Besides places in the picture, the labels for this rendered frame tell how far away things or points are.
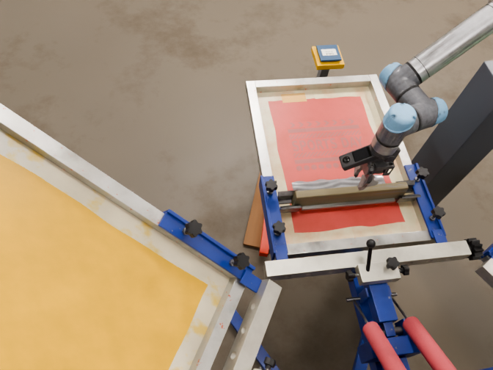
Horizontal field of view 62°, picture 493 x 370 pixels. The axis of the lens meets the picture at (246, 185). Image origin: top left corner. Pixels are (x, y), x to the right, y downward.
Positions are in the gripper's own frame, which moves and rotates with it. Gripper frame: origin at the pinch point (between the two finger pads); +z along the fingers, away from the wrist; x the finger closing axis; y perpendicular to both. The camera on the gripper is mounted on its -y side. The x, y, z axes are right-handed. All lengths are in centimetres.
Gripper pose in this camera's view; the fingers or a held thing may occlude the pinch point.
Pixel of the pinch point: (356, 181)
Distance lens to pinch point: 143.3
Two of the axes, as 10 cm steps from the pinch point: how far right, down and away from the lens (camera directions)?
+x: -1.3, -8.6, 5.0
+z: -0.6, 5.1, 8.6
